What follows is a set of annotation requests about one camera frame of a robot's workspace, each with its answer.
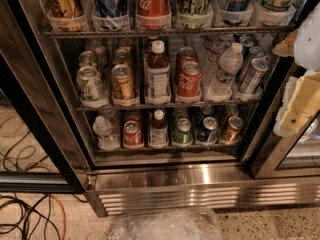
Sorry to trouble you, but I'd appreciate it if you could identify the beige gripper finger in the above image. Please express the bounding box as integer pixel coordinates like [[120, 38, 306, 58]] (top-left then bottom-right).
[[273, 70, 320, 137], [273, 30, 298, 57]]

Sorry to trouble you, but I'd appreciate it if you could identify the silver slim can middle rear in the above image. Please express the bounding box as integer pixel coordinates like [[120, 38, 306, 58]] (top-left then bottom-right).
[[239, 34, 256, 50]]

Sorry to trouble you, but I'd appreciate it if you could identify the water bottle middle shelf rear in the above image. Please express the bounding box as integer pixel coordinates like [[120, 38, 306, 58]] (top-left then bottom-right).
[[199, 34, 234, 82]]

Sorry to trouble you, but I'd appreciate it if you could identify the tea bottle middle shelf front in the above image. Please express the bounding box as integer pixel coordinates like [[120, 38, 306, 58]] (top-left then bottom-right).
[[146, 40, 171, 104]]

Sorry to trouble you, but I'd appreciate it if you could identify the water bottle bottom shelf front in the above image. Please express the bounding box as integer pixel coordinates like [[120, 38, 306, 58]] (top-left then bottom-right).
[[93, 116, 120, 151]]

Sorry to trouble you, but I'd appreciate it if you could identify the orange can top shelf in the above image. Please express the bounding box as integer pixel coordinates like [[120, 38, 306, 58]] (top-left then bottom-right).
[[48, 0, 84, 32]]

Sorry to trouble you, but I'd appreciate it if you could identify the middle wire shelf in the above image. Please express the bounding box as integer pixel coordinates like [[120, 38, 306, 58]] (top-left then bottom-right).
[[77, 98, 261, 112]]

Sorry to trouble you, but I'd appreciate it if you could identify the white green can middle rear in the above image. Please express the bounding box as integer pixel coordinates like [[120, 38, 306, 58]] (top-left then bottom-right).
[[86, 38, 107, 67]]

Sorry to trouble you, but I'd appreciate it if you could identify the red cola can middle rear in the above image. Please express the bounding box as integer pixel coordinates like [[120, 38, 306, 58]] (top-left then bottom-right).
[[176, 47, 198, 67]]

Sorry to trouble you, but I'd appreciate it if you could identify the top wire shelf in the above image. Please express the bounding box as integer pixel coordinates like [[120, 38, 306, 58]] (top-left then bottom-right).
[[43, 24, 295, 39]]

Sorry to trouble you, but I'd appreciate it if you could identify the right glass fridge door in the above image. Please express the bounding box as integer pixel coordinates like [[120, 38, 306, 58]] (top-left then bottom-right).
[[241, 59, 320, 179]]

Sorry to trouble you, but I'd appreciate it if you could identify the orange can middle front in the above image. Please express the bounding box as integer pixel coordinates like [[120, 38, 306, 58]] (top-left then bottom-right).
[[111, 64, 138, 106]]

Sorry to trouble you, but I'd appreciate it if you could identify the red cola can bottom rear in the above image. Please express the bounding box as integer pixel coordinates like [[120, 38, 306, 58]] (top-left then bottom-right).
[[124, 110, 142, 123]]

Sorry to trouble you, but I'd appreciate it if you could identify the silver slim can middle front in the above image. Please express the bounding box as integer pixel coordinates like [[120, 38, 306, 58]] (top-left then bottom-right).
[[238, 58, 270, 94]]

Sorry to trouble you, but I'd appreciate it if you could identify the bottom wire shelf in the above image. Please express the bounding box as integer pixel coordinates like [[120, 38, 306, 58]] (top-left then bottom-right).
[[95, 143, 239, 153]]

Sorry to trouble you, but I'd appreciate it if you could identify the green can bottom shelf rear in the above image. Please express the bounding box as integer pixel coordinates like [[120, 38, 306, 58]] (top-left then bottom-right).
[[173, 107, 188, 120]]

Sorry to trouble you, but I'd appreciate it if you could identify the wire shelf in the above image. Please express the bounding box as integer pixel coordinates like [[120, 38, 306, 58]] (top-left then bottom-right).
[[77, 98, 261, 112], [95, 143, 239, 153], [43, 24, 295, 39]]

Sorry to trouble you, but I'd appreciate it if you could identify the blue can bottom shelf rear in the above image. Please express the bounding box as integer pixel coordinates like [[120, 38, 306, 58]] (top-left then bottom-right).
[[196, 105, 214, 122]]

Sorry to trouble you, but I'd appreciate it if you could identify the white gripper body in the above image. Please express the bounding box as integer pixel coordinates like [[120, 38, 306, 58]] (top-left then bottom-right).
[[294, 2, 320, 72]]

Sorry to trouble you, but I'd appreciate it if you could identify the water bottle shelf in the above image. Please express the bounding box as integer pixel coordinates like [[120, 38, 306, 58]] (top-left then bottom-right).
[[98, 108, 120, 127], [208, 42, 243, 101], [199, 34, 234, 82], [93, 116, 120, 151]]

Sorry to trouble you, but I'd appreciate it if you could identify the tea bottle bottom shelf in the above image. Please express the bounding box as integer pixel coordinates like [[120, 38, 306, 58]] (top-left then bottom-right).
[[149, 109, 169, 148]]

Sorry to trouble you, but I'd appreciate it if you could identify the green white can top shelf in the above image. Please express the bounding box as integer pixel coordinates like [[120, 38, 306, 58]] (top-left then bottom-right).
[[177, 0, 209, 29]]

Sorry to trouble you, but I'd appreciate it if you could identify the white green can middle front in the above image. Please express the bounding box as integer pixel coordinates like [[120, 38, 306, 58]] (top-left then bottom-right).
[[77, 66, 108, 108]]

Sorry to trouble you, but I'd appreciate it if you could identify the blue can top shelf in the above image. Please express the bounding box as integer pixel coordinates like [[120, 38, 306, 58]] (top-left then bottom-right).
[[94, 0, 128, 30]]

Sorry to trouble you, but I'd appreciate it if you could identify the steel fridge base grille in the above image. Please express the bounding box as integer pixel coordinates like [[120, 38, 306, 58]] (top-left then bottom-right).
[[85, 164, 320, 217]]

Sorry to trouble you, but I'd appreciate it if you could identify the water bottle middle shelf front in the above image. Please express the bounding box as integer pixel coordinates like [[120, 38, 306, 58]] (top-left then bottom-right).
[[208, 42, 243, 101]]

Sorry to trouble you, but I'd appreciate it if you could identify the orange can middle rear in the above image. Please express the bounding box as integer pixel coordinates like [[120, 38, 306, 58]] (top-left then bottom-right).
[[117, 38, 135, 52]]

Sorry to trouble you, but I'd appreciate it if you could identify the red cola can middle front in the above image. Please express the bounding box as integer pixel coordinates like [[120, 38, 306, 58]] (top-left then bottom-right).
[[177, 61, 202, 103]]

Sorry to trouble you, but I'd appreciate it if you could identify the green can bottom shelf front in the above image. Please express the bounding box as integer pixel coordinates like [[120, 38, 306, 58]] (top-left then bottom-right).
[[173, 118, 192, 146]]

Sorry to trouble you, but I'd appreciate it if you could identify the orange can bottom shelf front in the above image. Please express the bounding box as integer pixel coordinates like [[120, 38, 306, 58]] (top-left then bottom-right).
[[220, 116, 244, 144]]

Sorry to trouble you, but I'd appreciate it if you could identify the blue can shelf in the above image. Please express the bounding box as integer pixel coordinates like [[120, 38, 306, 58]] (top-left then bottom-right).
[[197, 117, 218, 145], [196, 105, 214, 122], [94, 0, 128, 30]]

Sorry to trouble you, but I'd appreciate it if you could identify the tea bottle shelf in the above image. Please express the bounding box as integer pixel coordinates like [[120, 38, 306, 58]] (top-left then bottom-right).
[[149, 109, 169, 148], [146, 40, 171, 104]]

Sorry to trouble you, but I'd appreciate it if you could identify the water bottle bottom shelf rear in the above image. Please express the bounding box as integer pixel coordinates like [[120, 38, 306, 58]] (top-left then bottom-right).
[[98, 108, 120, 127]]

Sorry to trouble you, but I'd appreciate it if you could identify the orange can shelf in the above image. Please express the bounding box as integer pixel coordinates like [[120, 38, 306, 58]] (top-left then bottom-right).
[[48, 0, 84, 32], [221, 104, 239, 121], [220, 116, 244, 144]]

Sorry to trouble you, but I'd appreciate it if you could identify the orange can bottom shelf rear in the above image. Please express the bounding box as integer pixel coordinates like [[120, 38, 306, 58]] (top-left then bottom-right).
[[221, 104, 239, 121]]

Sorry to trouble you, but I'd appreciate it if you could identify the red cola can bottom front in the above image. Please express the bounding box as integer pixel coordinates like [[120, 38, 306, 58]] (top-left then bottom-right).
[[123, 120, 143, 149]]

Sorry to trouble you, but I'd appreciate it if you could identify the blue can bottom shelf front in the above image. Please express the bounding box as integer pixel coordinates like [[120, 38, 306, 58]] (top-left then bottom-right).
[[197, 117, 218, 145]]

